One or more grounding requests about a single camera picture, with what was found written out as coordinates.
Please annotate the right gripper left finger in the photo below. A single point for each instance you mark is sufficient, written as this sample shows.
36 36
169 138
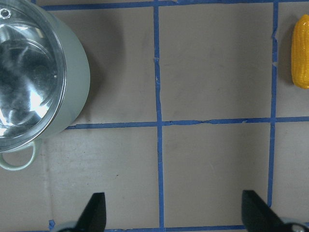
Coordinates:
93 217

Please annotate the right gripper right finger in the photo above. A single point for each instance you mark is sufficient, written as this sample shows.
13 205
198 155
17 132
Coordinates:
257 216

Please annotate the glass pot lid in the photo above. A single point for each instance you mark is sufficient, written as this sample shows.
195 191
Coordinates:
32 73

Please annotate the yellow plastic corn cob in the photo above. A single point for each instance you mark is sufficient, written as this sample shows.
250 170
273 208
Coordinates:
300 53

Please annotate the pale green cooking pot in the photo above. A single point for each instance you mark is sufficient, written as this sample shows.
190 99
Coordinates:
76 91

